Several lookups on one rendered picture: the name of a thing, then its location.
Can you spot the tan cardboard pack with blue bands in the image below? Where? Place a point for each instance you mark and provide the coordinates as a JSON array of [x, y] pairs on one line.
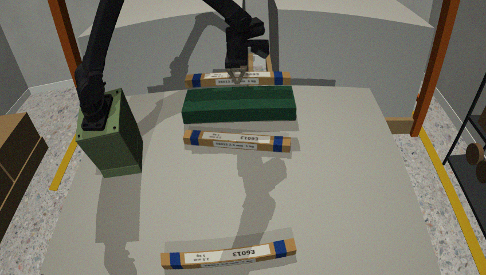
[[237, 141], [227, 257], [249, 78]]

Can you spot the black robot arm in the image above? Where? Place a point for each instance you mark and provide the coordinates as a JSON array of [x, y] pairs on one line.
[[90, 86]]

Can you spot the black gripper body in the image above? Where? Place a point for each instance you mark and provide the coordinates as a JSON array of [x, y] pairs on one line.
[[230, 60]]

